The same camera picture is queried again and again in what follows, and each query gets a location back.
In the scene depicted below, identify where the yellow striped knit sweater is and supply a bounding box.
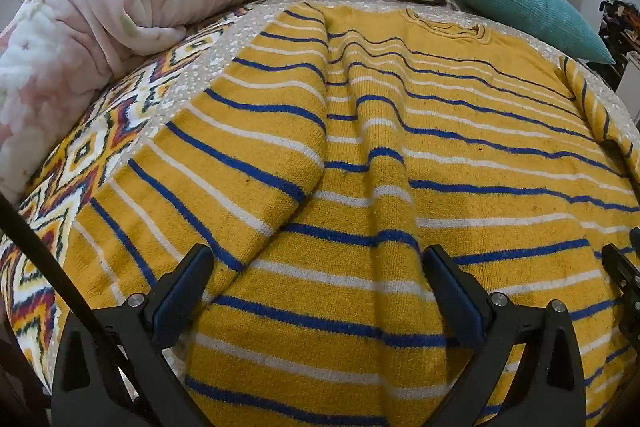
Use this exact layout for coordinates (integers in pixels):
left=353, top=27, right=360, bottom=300
left=60, top=2, right=640, bottom=427

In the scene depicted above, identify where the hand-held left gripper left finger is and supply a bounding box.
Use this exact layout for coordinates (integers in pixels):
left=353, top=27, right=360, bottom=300
left=51, top=243, right=216, bottom=427

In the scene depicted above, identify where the beige dotted geometric bedspread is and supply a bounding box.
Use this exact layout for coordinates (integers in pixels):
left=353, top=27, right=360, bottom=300
left=0, top=0, right=640, bottom=390

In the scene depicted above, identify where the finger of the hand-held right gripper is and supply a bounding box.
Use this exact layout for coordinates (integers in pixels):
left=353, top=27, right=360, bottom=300
left=601, top=243, right=640, bottom=339

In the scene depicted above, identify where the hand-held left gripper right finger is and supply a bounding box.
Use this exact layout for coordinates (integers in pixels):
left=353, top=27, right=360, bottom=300
left=422, top=244, right=587, bottom=427

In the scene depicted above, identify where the dark clothes pile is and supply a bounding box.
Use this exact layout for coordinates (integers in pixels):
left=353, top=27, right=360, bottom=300
left=597, top=0, right=640, bottom=78

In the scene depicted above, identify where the pink floral fleece blanket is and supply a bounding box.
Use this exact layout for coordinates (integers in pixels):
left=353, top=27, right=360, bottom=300
left=0, top=0, right=296, bottom=206

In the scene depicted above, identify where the teal ribbed pillow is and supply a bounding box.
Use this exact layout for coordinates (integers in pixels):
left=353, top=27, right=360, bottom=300
left=446, top=0, right=616, bottom=66

